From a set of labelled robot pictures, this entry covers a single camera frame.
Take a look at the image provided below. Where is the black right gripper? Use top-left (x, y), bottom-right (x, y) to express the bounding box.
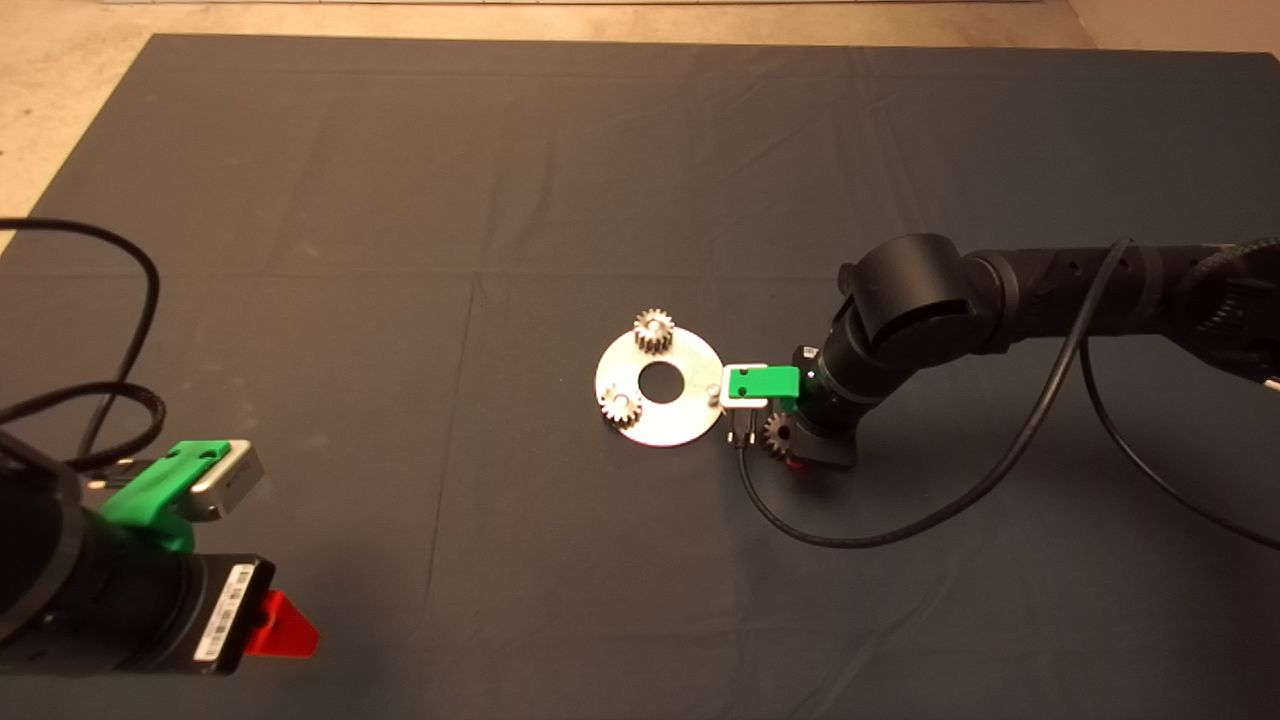
top-left (783, 415), bottom-right (861, 472)

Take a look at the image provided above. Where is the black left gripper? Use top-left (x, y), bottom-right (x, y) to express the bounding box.
top-left (130, 555), bottom-right (322, 677)

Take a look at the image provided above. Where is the round metal carrier plate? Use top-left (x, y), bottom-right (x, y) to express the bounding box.
top-left (595, 328), bottom-right (723, 448)

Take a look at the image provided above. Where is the dark table cloth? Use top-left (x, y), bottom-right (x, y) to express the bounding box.
top-left (0, 35), bottom-right (1280, 720)

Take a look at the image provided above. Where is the silver right camera box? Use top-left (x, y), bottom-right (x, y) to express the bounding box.
top-left (720, 362), bottom-right (771, 413)

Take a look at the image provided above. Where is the silver camera box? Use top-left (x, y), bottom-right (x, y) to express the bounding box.
top-left (720, 362), bottom-right (771, 413)
top-left (190, 440), bottom-right (266, 521)

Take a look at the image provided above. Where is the green right camera mount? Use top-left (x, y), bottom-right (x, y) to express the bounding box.
top-left (725, 366), bottom-right (802, 413)

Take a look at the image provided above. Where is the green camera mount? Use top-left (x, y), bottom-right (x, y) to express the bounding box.
top-left (98, 440), bottom-right (233, 553)
top-left (725, 366), bottom-right (802, 413)

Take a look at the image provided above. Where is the black right camera cable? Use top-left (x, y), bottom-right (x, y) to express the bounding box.
top-left (728, 238), bottom-right (1280, 551)

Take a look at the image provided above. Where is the silver left camera box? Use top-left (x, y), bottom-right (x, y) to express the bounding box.
top-left (190, 440), bottom-right (266, 521)

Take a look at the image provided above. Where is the green left camera mount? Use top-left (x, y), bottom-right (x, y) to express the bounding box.
top-left (98, 440), bottom-right (233, 553)

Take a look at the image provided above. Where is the thin black left camera cable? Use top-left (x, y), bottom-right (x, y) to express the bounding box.
top-left (0, 218), bottom-right (166, 476)

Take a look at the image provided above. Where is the braided black arm cable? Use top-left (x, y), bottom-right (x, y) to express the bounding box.
top-left (1195, 237), bottom-right (1280, 341)

